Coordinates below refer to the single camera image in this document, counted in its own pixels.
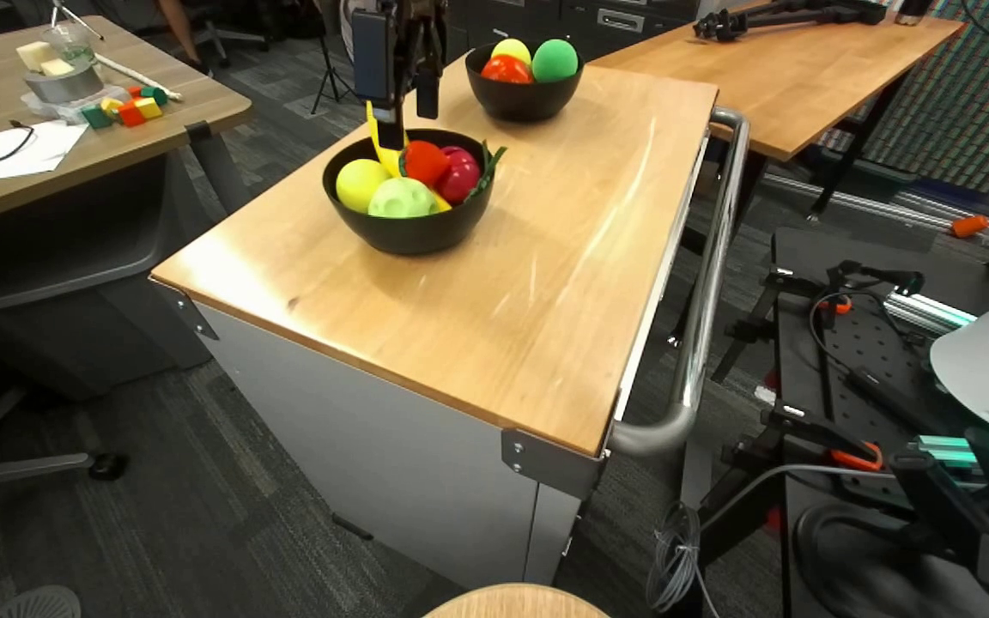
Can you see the black bowl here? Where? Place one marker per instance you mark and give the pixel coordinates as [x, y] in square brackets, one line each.
[534, 100]
[424, 234]

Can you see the metal cart handle bar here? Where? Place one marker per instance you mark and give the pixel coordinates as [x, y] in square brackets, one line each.
[694, 344]

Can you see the yellow-green toy lemon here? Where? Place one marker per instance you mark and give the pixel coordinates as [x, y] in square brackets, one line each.
[358, 184]

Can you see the black bowl far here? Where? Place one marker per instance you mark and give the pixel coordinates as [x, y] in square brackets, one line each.
[534, 100]

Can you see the black bowl near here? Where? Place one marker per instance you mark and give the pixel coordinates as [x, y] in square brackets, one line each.
[424, 234]

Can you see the yellow toy ball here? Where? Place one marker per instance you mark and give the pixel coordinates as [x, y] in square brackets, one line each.
[514, 48]

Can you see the light green dimpled toy ball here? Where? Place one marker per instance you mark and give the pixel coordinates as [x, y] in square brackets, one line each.
[399, 199]

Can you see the clear plastic container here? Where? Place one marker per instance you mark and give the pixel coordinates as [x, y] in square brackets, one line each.
[60, 67]

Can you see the red toy radish green leaves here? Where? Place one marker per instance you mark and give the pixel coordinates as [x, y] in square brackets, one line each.
[448, 168]

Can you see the white paper sheet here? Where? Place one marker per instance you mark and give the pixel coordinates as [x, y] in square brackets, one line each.
[35, 148]

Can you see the orange toy tomato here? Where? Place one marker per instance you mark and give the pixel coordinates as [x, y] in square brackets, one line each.
[506, 68]

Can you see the colourful toy blocks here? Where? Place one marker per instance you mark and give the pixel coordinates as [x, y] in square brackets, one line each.
[125, 108]

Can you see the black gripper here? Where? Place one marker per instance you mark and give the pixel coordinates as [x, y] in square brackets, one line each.
[399, 46]

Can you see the wooden side table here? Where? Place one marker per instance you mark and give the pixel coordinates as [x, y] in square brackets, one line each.
[791, 84]

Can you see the white cart cabinet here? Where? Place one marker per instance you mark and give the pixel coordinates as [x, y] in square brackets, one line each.
[396, 464]

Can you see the orange clamp tool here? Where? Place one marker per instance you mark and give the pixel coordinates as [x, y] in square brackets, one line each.
[868, 458]

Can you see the round wooden stool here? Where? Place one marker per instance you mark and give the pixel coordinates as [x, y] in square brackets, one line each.
[517, 602]

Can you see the yellow toy banana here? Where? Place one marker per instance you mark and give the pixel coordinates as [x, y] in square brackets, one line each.
[392, 156]

